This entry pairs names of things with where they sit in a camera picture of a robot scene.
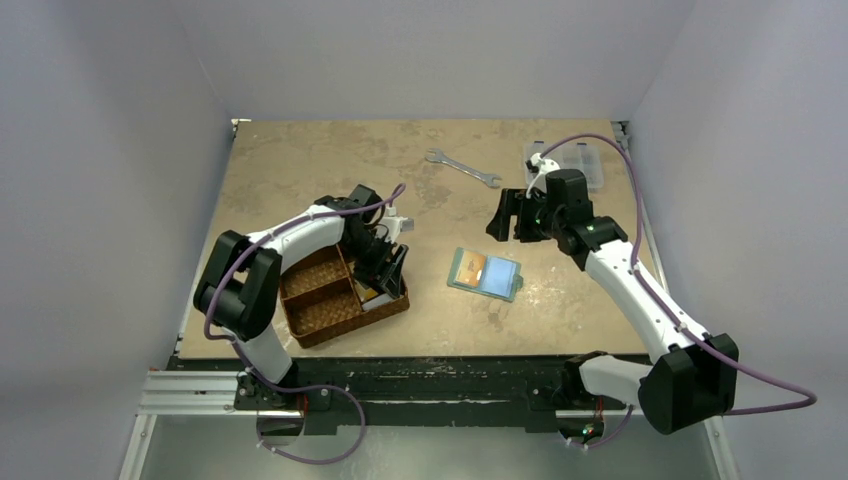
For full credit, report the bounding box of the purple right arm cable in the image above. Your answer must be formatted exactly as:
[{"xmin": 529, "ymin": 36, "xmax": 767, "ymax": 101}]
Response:
[{"xmin": 536, "ymin": 133, "xmax": 818, "ymax": 452}]

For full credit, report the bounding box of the stack of cards in basket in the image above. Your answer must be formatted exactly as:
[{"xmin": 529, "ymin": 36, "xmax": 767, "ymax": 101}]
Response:
[{"xmin": 353, "ymin": 280, "xmax": 394, "ymax": 312}]

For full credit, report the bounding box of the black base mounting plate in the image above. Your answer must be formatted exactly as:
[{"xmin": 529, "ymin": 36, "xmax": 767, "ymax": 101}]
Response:
[{"xmin": 166, "ymin": 355, "xmax": 626, "ymax": 435}]

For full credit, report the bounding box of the silver open-end wrench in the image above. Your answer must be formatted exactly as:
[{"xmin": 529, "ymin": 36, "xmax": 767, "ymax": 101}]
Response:
[{"xmin": 424, "ymin": 148, "xmax": 502, "ymax": 189}]

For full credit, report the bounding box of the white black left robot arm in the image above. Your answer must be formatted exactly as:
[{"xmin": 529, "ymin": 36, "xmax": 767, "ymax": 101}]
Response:
[{"xmin": 193, "ymin": 184, "xmax": 408, "ymax": 409}]

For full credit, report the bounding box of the clear plastic organizer box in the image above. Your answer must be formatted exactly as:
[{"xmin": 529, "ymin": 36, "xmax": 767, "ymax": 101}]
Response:
[{"xmin": 523, "ymin": 141, "xmax": 604, "ymax": 192}]

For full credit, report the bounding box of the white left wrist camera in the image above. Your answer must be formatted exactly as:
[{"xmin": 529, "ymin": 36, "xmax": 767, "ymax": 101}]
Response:
[{"xmin": 378, "ymin": 207, "xmax": 415, "ymax": 243}]

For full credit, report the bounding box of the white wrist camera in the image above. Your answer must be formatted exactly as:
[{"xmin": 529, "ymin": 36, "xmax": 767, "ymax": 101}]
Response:
[
  {"xmin": 524, "ymin": 152, "xmax": 561, "ymax": 198},
  {"xmin": 378, "ymin": 207, "xmax": 415, "ymax": 243}
]

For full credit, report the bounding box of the aluminium frame rail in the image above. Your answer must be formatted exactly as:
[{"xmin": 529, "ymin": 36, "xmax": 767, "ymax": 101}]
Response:
[{"xmin": 119, "ymin": 370, "xmax": 301, "ymax": 479}]

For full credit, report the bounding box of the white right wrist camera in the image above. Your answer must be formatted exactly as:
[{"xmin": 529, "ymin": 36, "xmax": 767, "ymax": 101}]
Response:
[{"xmin": 524, "ymin": 152, "xmax": 561, "ymax": 198}]

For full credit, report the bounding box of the brown woven divided basket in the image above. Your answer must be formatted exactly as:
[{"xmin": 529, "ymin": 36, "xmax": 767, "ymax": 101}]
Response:
[{"xmin": 279, "ymin": 245, "xmax": 410, "ymax": 348}]

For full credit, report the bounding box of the teal leather card holder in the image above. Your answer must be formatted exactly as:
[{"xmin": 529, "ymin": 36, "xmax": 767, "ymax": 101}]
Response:
[{"xmin": 446, "ymin": 247, "xmax": 524, "ymax": 302}]

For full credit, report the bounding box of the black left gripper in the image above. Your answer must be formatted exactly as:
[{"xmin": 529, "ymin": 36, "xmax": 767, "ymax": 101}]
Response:
[{"xmin": 340, "ymin": 231, "xmax": 406, "ymax": 299}]

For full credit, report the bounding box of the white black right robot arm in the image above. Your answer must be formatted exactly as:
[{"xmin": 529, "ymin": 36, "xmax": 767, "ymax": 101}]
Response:
[{"xmin": 486, "ymin": 169, "xmax": 739, "ymax": 435}]

